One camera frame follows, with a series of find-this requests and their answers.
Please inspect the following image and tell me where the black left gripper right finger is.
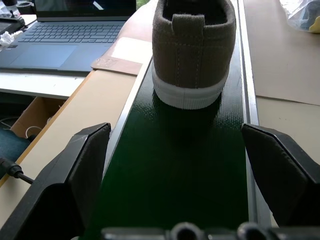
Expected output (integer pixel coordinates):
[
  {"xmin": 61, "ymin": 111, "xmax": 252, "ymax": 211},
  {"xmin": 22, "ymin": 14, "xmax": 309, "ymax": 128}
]
[{"xmin": 240, "ymin": 122, "xmax": 320, "ymax": 228}]

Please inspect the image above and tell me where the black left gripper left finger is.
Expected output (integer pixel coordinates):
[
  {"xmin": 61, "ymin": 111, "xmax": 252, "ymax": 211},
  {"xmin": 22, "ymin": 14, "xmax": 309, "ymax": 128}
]
[{"xmin": 0, "ymin": 122, "xmax": 112, "ymax": 240}]

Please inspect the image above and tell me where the open cardboard box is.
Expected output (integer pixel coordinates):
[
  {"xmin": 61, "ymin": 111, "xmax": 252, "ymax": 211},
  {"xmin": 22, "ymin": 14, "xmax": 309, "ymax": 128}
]
[{"xmin": 9, "ymin": 96, "xmax": 66, "ymax": 140}]

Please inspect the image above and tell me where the white desk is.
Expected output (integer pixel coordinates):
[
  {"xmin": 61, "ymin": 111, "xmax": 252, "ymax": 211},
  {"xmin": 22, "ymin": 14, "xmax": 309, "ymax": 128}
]
[{"xmin": 0, "ymin": 67, "xmax": 87, "ymax": 99}]

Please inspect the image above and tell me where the dark green conveyor belt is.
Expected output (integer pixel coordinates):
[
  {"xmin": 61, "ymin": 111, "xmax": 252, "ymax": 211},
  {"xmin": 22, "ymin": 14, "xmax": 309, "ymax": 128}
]
[{"xmin": 84, "ymin": 37, "xmax": 252, "ymax": 240}]

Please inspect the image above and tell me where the brown cardboard flap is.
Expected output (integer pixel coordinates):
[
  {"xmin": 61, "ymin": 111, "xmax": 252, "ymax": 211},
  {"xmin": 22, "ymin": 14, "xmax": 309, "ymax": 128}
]
[{"xmin": 90, "ymin": 36, "xmax": 154, "ymax": 77}]

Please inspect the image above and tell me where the grey open laptop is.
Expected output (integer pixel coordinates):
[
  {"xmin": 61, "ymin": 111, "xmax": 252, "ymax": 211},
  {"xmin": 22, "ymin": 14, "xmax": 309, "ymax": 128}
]
[{"xmin": 0, "ymin": 0, "xmax": 137, "ymax": 73}]

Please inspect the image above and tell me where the brown canvas shoe white sole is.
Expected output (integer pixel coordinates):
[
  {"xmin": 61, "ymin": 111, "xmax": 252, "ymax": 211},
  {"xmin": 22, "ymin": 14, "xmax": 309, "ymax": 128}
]
[{"xmin": 151, "ymin": 0, "xmax": 237, "ymax": 110}]

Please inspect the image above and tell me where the crumpled white paper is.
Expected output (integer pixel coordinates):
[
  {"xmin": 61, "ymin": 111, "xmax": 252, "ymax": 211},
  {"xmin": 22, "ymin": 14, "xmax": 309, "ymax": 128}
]
[{"xmin": 0, "ymin": 31, "xmax": 19, "ymax": 46}]

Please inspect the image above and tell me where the clear plastic bag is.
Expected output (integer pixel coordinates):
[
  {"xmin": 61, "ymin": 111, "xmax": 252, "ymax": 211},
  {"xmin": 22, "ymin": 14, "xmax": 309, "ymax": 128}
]
[{"xmin": 285, "ymin": 0, "xmax": 320, "ymax": 33}]

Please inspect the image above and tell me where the black device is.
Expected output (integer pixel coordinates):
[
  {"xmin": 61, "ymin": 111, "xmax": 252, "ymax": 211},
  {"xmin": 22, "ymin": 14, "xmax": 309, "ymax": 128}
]
[{"xmin": 0, "ymin": 9, "xmax": 27, "ymax": 35}]

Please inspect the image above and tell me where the black cable with plug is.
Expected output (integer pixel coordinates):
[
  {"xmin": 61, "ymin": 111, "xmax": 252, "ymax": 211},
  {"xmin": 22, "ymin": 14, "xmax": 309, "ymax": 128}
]
[{"xmin": 0, "ymin": 157, "xmax": 35, "ymax": 185}]

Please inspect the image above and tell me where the silver conveyor side rail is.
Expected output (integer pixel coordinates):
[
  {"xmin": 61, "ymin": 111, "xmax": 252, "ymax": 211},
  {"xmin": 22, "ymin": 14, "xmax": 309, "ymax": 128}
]
[
  {"xmin": 236, "ymin": 0, "xmax": 280, "ymax": 228},
  {"xmin": 101, "ymin": 56, "xmax": 154, "ymax": 181}
]

